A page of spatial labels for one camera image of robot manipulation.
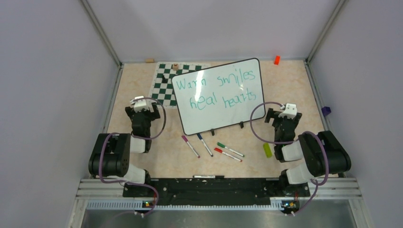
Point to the orange small block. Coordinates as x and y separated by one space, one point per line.
277 60

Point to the red capped marker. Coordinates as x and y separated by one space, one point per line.
229 155

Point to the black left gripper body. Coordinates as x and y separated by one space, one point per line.
150 116

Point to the white whiteboard black frame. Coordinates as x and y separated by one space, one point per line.
219 96

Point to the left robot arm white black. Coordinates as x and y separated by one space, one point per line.
112 153

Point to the tan chess piece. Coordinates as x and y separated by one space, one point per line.
175 67

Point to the black chess piece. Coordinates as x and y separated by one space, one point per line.
165 79

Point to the purple small object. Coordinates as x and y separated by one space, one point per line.
326 111

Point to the green white chessboard mat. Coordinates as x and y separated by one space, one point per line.
163 92

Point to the blue capped marker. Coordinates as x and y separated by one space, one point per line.
204 144

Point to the green lego brick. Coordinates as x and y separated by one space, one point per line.
268 150

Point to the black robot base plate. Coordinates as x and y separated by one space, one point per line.
215 191

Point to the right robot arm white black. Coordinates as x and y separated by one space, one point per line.
321 154

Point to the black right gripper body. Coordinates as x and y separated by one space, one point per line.
278 120

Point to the green whiteboard marker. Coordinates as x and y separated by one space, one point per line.
229 149

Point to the purple capped marker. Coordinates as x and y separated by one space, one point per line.
191 147

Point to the silver marker near base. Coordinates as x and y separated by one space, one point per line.
208 176

